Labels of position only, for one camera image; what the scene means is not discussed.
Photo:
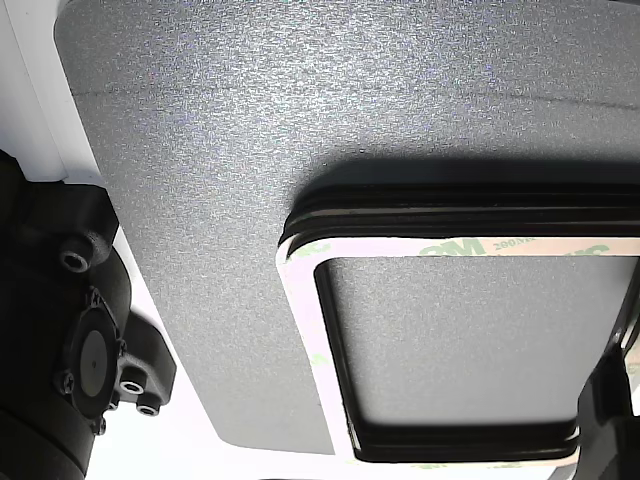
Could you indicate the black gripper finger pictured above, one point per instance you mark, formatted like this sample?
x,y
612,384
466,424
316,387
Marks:
x,y
605,440

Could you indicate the black frame with tape liner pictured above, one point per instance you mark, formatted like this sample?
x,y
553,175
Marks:
x,y
300,310

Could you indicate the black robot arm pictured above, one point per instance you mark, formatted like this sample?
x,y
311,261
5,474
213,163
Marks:
x,y
50,300

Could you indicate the gray textured mat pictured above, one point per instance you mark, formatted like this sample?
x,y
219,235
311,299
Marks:
x,y
250,125

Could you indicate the black rectangular frame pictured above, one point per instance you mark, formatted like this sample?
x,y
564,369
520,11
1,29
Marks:
x,y
450,220
450,197

